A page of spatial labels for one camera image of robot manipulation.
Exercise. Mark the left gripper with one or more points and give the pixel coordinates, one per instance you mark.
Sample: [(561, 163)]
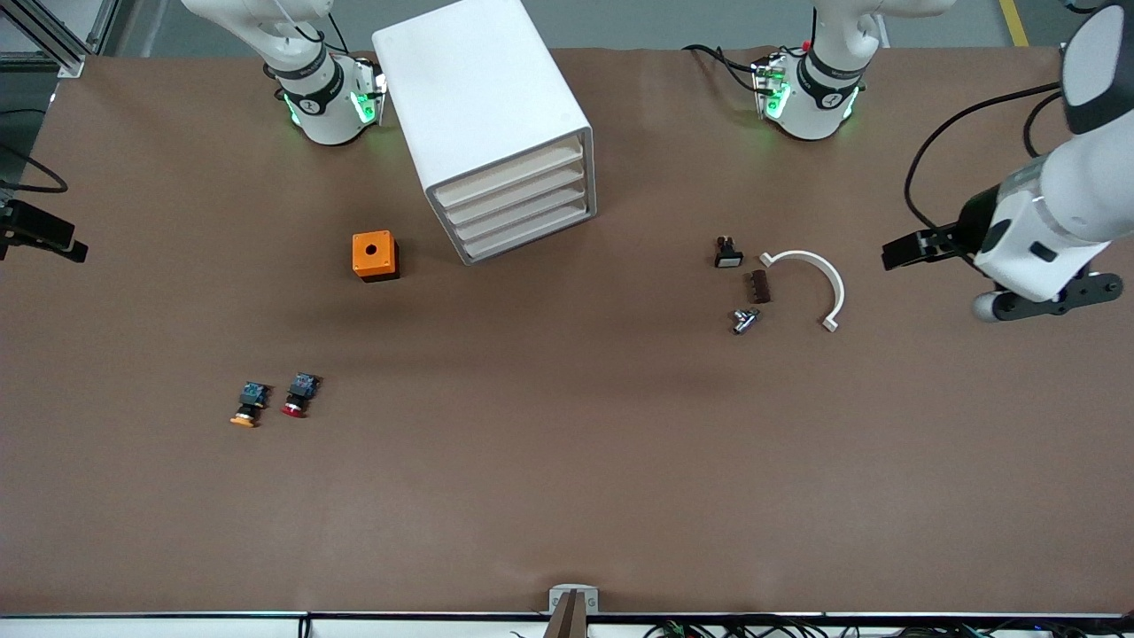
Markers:
[(972, 218)]

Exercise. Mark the red-capped push button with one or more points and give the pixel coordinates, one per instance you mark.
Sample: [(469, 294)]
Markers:
[(301, 392)]

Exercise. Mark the white plastic drawer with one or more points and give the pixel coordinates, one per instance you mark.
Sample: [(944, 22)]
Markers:
[(514, 194), (514, 175), (514, 213), (514, 233)]

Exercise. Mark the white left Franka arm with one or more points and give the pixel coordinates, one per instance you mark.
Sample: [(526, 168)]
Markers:
[(815, 115)]

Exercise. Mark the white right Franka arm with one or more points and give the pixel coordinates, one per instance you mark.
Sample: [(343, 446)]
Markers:
[(328, 115)]

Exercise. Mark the orange-capped push button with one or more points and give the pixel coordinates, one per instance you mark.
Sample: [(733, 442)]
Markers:
[(248, 403)]

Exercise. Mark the white drawer cabinet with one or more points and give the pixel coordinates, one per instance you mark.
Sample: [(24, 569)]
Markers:
[(478, 89)]

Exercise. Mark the white curved plastic arc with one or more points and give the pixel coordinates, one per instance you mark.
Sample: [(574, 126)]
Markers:
[(835, 288)]

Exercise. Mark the brown terminal block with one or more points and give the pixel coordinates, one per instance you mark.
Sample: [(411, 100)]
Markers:
[(757, 287)]

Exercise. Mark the small silver metal connector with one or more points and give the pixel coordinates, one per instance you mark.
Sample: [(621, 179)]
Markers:
[(744, 321)]

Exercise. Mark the orange box with round hole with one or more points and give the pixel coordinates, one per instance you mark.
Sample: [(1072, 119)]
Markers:
[(372, 251)]

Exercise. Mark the brown table mat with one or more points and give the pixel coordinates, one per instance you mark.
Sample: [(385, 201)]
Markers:
[(532, 496)]

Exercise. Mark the black white-faced switch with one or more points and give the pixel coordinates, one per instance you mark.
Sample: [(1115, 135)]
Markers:
[(728, 254)]

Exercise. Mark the grey metal bracket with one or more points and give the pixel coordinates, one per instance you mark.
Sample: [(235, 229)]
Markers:
[(573, 595)]

